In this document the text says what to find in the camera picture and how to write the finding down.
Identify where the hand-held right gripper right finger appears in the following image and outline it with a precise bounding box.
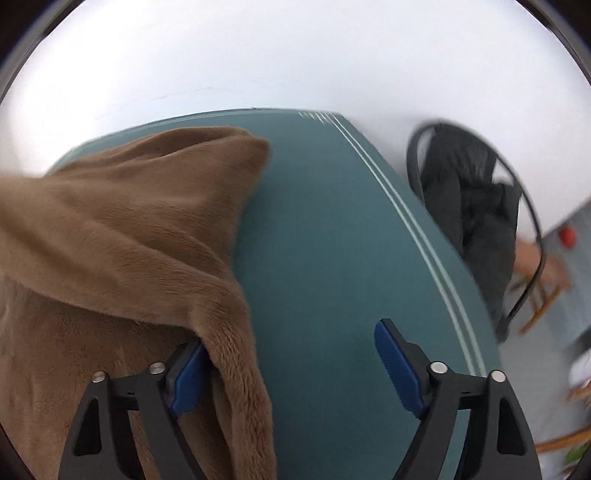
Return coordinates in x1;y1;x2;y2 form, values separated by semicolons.
374;318;543;480

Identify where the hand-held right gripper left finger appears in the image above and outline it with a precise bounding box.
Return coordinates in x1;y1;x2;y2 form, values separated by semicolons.
58;339;208;480

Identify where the brown fleece garment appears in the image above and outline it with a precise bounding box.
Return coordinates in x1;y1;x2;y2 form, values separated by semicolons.
0;126;278;480

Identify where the teal table mat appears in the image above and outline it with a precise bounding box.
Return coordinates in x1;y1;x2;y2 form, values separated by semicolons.
46;107;504;480

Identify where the black clothing on chair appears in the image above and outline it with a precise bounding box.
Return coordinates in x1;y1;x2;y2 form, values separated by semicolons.
425;175;520;324

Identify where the wooden bench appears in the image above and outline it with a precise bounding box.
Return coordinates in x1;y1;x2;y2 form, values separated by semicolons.
510;237;573;335

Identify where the black mesh chair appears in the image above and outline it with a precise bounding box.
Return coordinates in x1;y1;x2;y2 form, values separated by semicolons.
406;121;548;342

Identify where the wooden frame furniture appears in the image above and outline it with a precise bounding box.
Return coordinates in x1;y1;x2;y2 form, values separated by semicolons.
536;351;591;455

